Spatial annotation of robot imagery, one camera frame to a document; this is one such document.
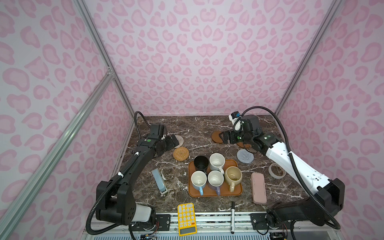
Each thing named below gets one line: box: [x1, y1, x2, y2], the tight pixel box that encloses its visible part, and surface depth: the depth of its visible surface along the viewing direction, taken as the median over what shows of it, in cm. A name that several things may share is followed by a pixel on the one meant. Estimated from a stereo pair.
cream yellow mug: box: [224, 166, 243, 193], surface depth 82 cm
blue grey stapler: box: [151, 168, 168, 194], surface depth 84 cm
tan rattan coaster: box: [173, 146, 190, 162], surface depth 100 cm
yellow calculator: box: [177, 203, 197, 237], surface depth 75 cm
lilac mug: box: [207, 169, 225, 196], surface depth 82 cm
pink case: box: [251, 172, 267, 205], surface depth 83 cm
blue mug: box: [191, 170, 207, 196], surface depth 81 cm
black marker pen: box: [231, 201, 235, 234], surface depth 75 cm
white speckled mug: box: [209, 153, 226, 175], surface depth 88 cm
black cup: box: [194, 155, 209, 175], surface depth 87 cm
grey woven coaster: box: [236, 149, 255, 164], surface depth 97 cm
